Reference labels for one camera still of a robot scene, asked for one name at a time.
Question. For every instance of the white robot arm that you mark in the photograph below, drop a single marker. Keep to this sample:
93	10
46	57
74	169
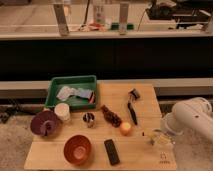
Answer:
194	113

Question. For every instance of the small metal cup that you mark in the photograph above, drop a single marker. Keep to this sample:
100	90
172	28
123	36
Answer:
89	119

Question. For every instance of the white plastic cup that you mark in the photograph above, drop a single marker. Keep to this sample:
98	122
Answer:
62	110

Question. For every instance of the yellow banana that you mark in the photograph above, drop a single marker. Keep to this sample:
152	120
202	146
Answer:
156	136

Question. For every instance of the red item in tray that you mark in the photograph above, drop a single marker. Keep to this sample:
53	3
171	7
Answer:
92	98

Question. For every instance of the green plastic tray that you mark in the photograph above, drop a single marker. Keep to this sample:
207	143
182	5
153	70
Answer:
85	82

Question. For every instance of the black brush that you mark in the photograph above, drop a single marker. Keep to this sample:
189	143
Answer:
133	96

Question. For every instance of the crumpled grey cloth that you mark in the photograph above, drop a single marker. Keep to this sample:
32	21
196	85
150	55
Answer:
65	92

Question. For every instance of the orange fruit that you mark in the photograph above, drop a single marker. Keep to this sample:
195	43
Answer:
125	128

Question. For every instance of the orange bowl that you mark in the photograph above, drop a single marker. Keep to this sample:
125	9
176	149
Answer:
77	149

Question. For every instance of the black remote control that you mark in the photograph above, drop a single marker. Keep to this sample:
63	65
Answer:
111	152

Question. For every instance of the black machine in background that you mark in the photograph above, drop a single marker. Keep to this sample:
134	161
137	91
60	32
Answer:
185	13

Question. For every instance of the right metal post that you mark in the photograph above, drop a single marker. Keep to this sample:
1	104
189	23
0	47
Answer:
123	17

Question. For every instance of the metal post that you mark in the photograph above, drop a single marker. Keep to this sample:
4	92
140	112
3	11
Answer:
123	17
61	20

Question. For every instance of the left metal post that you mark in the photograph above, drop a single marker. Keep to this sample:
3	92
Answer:
61	20

